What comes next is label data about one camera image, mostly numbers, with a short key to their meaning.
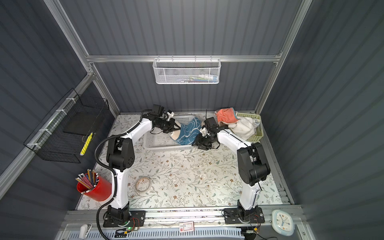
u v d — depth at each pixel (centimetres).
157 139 105
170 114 93
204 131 88
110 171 73
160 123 84
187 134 100
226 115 103
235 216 74
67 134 72
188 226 71
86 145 69
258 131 103
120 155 58
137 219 72
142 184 85
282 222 71
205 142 81
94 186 69
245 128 98
